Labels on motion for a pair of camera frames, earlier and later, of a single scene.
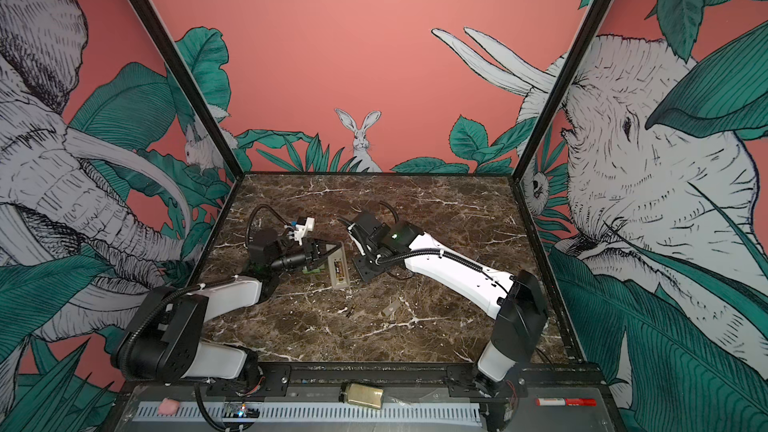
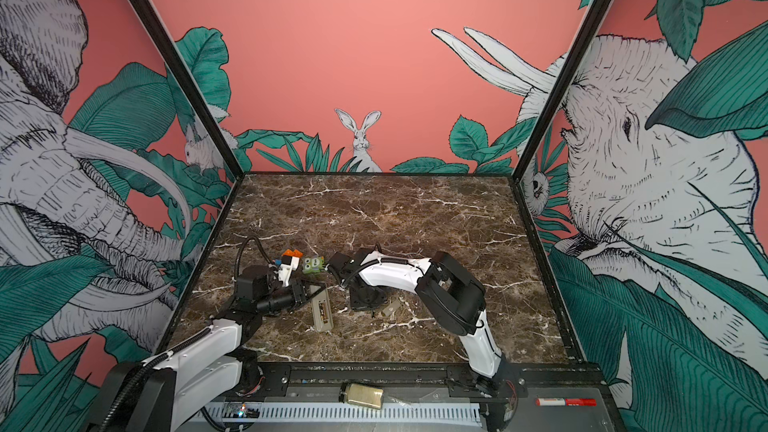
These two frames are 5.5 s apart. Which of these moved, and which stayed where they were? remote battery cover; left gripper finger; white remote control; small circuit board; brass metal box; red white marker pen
Moved: white remote control; left gripper finger
Stayed: small circuit board; remote battery cover; red white marker pen; brass metal box
